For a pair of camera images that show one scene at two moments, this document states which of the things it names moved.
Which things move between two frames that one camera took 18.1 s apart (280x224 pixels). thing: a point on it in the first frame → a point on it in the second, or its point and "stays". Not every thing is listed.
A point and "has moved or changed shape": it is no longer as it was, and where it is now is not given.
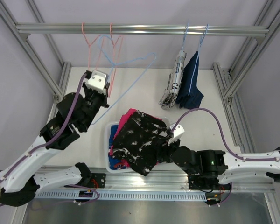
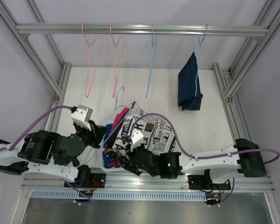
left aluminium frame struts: [58, 89] stays
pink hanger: [89, 49] stays
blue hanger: [201, 38] has moved or changed shape
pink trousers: [119, 163] → [118, 119]
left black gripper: [104, 97] → [95, 133]
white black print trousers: [168, 99] → [158, 134]
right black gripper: [167, 148] → [132, 153]
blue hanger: [120, 63] → [153, 47]
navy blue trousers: [189, 97] stays
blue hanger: [185, 37] → [109, 113]
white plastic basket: [107, 129] → [106, 169]
